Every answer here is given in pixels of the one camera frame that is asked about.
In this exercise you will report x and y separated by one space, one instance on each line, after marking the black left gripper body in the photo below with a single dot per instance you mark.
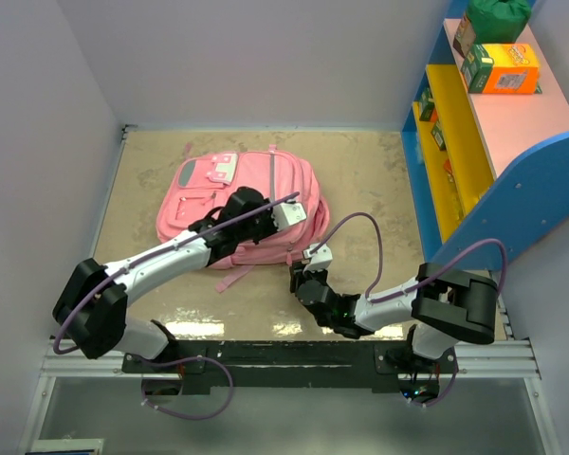
263 226

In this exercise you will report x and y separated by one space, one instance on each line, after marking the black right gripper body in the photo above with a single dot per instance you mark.
299 276

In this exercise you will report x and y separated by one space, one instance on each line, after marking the pink student backpack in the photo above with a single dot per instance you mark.
206 182

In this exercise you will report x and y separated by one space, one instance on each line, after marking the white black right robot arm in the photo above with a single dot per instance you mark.
457 306

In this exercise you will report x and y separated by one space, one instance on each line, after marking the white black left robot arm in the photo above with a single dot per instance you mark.
93 308

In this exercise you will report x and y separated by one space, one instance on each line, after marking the green cloth bag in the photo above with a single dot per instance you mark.
498 22

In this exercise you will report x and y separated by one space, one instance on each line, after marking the orange packet on shelf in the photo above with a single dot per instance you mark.
451 185

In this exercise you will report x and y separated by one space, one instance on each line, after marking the small green box lower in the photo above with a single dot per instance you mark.
438 135

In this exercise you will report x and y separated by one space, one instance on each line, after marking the small green box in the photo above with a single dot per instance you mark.
426 106
438 135

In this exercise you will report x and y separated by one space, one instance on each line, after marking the blue yellow pink shelf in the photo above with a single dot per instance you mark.
509 156

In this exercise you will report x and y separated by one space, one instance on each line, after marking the small green box upper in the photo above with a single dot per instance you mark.
426 106

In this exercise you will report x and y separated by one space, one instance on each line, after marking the orange green crayon box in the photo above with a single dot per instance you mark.
502 69

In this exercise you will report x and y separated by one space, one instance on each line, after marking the brown card box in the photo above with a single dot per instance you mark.
464 36

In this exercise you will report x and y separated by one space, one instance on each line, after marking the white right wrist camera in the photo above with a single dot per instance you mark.
317 258

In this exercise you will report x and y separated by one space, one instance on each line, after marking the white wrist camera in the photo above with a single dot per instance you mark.
317 258
288 214

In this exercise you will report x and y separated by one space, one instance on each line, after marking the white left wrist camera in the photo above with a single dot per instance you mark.
288 214

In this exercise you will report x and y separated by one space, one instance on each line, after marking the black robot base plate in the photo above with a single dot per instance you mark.
379 366

